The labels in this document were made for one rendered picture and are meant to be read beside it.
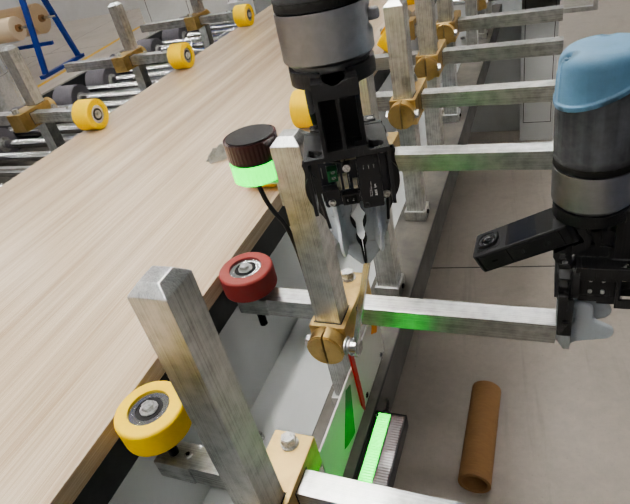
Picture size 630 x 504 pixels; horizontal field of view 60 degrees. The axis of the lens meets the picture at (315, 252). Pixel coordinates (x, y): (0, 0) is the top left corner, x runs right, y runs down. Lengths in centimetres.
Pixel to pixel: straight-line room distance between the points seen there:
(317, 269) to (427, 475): 102
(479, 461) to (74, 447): 107
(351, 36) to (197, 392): 30
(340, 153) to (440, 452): 127
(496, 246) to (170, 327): 38
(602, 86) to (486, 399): 121
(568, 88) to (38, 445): 64
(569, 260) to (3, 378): 70
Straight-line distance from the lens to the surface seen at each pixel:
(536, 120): 304
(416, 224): 117
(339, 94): 43
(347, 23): 43
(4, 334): 90
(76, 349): 79
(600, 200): 57
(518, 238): 63
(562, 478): 160
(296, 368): 102
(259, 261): 80
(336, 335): 70
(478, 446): 154
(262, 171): 59
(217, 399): 46
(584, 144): 55
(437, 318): 72
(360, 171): 45
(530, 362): 183
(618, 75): 52
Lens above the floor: 135
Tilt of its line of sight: 34 degrees down
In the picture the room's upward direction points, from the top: 14 degrees counter-clockwise
